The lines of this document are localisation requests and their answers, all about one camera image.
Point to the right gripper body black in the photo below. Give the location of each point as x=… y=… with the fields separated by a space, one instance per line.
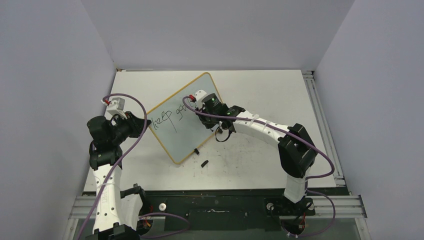
x=208 y=121

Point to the yellow framed whiteboard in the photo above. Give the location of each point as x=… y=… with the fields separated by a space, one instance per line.
x=178 y=129

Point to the black marker cap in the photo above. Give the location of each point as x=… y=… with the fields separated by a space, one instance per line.
x=204 y=163

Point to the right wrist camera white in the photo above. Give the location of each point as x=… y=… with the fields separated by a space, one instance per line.
x=198 y=96

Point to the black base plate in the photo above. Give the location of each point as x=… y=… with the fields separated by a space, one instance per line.
x=231 y=210

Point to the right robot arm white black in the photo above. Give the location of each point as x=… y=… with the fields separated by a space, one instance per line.
x=293 y=143

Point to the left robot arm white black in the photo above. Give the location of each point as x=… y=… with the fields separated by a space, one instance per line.
x=117 y=211

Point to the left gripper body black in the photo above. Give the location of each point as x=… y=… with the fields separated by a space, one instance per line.
x=125 y=128

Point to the aluminium frame rail right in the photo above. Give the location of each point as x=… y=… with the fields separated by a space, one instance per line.
x=308 y=77

